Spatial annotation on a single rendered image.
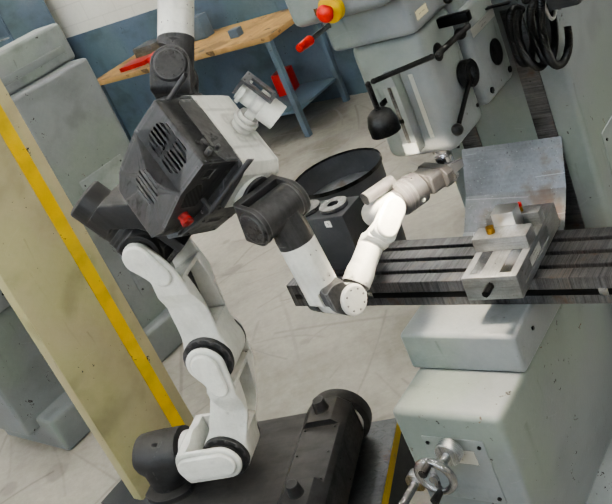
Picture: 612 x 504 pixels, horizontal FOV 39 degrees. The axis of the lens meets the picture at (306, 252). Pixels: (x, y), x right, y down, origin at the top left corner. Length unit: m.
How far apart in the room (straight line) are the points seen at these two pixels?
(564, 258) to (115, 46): 7.35
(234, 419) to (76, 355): 1.18
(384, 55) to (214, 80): 6.47
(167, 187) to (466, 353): 0.90
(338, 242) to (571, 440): 0.87
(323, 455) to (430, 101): 1.06
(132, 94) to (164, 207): 7.39
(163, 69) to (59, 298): 1.58
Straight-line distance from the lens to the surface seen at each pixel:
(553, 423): 2.50
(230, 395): 2.42
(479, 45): 2.32
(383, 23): 2.08
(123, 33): 9.09
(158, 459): 2.71
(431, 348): 2.39
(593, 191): 2.68
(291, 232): 1.99
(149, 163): 2.03
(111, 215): 2.24
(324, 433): 2.66
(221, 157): 1.96
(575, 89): 2.56
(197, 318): 2.34
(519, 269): 2.21
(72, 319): 3.55
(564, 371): 2.56
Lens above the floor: 2.12
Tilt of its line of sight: 24 degrees down
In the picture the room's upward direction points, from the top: 24 degrees counter-clockwise
